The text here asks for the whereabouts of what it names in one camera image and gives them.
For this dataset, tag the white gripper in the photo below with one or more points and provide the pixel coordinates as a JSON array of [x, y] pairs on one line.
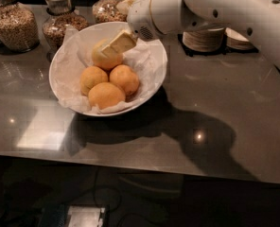
[[142, 17]]

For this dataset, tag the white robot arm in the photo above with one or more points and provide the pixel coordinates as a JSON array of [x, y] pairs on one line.
[[257, 20]]

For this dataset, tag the right orange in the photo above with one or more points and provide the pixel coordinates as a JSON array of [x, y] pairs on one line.
[[124, 77]]

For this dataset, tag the white ceramic bowl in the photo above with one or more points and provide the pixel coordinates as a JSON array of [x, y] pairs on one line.
[[152, 66]]

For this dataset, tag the white paper bowl liner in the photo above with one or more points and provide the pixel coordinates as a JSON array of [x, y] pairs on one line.
[[70, 63]]

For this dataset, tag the left orange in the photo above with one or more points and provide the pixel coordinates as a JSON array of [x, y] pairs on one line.
[[90, 77]]

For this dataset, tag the front orange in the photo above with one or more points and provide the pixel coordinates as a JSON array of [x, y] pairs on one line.
[[105, 95]]

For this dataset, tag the right glass cereal jar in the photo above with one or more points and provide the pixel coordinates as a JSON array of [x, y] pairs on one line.
[[106, 11]]

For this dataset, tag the glass cereal jar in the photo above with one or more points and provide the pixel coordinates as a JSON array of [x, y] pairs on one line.
[[106, 11], [61, 16]]

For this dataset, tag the middle glass cereal jar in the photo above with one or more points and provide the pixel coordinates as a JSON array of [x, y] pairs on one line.
[[61, 16]]

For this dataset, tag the large glass grain jar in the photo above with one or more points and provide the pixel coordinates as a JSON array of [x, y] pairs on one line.
[[18, 27]]

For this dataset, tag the small stack paper bowls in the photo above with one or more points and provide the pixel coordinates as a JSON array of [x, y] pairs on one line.
[[237, 41]]

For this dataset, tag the silver box under table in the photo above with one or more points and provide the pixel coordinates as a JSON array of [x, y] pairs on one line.
[[74, 216]]

